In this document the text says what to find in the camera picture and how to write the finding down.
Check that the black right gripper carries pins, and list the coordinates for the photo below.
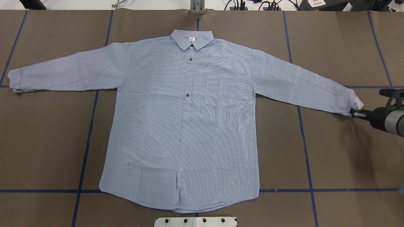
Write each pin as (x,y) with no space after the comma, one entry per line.
(377,117)

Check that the light blue striped shirt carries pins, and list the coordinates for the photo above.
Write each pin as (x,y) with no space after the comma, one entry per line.
(183,136)

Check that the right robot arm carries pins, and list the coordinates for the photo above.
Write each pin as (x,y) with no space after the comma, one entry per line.
(391,121)

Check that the brown table mat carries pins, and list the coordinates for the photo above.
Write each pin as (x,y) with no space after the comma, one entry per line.
(317,168)

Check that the black labelled box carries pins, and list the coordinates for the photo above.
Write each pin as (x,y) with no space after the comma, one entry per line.
(322,5)

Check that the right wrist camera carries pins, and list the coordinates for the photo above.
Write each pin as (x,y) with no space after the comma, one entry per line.
(396,97)

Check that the grey aluminium frame post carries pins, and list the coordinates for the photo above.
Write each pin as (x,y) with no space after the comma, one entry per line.
(197,7)

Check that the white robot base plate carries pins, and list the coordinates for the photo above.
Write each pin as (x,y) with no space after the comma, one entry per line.
(196,222)

